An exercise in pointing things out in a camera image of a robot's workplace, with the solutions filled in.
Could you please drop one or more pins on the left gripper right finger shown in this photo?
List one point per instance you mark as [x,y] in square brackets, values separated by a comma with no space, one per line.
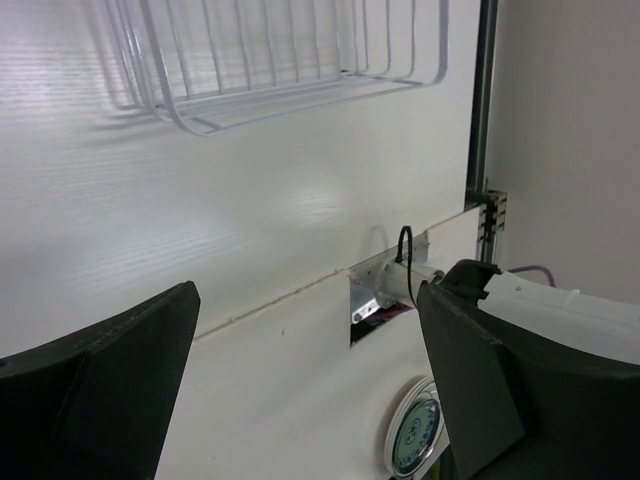
[519,406]

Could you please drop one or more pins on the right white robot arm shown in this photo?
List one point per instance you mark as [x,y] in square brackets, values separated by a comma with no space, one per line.
[561,315]

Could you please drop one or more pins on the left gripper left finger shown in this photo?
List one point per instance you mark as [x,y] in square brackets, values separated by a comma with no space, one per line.
[97,403]

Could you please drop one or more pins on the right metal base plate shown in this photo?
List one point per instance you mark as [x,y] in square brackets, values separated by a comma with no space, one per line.
[391,277]

